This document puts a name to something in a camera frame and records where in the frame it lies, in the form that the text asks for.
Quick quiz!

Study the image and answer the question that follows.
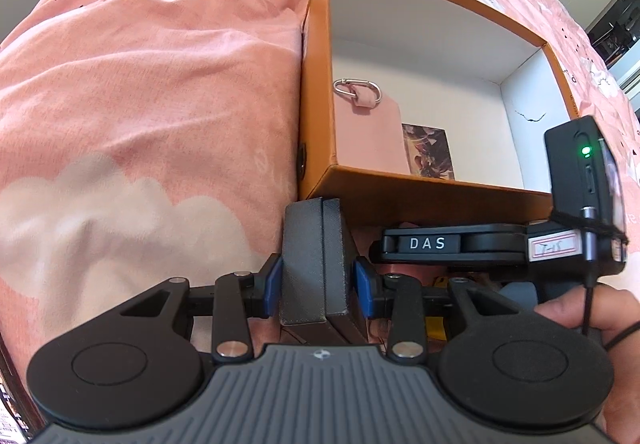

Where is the silver carabiner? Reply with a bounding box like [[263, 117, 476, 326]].
[[332, 78, 384, 106]]

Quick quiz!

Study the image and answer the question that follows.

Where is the pink pouch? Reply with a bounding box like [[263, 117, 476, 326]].
[[340, 80, 417, 176]]

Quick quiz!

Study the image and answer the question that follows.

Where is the person's right hand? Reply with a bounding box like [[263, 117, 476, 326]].
[[533, 287, 640, 444]]

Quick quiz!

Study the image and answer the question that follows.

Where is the pink printed blanket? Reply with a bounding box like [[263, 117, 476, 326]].
[[0, 0, 640, 360]]

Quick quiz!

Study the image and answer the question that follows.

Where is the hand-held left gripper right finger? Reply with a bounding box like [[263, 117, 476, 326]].
[[352, 257, 507, 368]]

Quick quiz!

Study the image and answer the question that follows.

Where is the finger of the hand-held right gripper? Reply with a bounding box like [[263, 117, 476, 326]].
[[369, 222, 529, 271]]

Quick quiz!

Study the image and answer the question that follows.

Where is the photo card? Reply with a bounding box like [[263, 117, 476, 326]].
[[401, 122, 458, 181]]

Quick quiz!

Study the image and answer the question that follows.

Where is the black cable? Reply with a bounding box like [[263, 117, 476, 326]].
[[580, 269, 640, 351]]

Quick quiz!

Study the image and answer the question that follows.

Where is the orange cardboard box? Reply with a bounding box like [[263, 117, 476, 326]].
[[297, 0, 585, 226]]

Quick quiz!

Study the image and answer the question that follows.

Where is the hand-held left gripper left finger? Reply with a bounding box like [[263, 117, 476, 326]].
[[106, 254, 282, 366]]

